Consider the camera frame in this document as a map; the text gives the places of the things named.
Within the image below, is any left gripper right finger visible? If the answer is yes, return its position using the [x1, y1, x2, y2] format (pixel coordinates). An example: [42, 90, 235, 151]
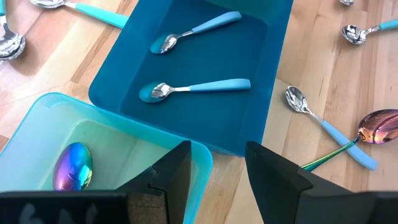
[244, 141, 398, 224]

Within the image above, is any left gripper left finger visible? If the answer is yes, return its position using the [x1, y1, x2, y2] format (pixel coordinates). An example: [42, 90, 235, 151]
[0, 139, 193, 224]

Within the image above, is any light blue handled spoon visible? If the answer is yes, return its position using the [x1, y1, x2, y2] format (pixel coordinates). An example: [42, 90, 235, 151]
[285, 85, 379, 171]
[138, 78, 252, 104]
[149, 11, 243, 55]

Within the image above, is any iridescent rainbow spoon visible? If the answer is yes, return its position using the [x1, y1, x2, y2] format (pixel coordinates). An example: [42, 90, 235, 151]
[52, 142, 93, 192]
[300, 108, 398, 172]

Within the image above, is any large teal handled spoon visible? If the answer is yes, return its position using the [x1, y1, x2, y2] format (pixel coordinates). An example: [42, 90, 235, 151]
[0, 0, 26, 62]

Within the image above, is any mint translucent plastic bin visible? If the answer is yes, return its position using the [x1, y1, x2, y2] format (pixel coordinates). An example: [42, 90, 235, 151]
[0, 92, 215, 224]

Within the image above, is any dark teal plastic bin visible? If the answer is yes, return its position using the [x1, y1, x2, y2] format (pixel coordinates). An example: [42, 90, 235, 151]
[88, 0, 295, 157]

